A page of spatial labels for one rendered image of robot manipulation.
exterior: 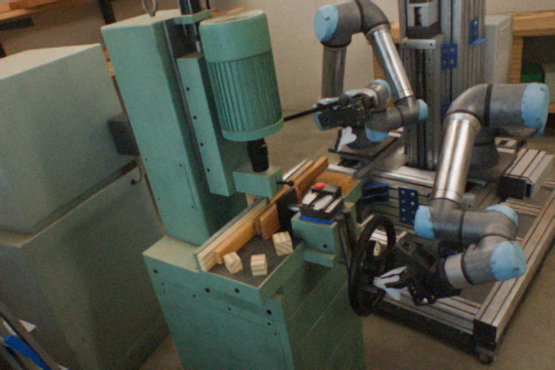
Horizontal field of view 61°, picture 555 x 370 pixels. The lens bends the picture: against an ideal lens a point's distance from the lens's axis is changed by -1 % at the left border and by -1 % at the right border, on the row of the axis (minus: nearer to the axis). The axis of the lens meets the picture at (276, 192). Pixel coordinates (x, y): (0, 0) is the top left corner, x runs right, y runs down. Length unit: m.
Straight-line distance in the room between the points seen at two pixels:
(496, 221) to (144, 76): 0.98
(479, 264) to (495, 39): 1.26
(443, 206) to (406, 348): 1.18
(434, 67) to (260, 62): 0.86
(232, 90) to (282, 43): 3.80
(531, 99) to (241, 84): 0.73
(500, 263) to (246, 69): 0.73
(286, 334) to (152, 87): 0.79
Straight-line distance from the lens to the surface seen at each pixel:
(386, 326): 2.34
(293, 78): 5.07
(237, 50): 1.20
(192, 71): 1.32
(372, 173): 2.06
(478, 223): 1.14
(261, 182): 1.37
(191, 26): 1.35
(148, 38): 1.35
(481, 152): 1.83
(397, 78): 1.69
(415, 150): 2.07
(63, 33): 3.84
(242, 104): 1.24
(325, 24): 1.69
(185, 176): 1.46
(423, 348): 2.25
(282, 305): 1.33
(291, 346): 1.44
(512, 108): 1.36
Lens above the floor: 1.66
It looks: 28 degrees down
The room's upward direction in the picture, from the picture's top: 10 degrees counter-clockwise
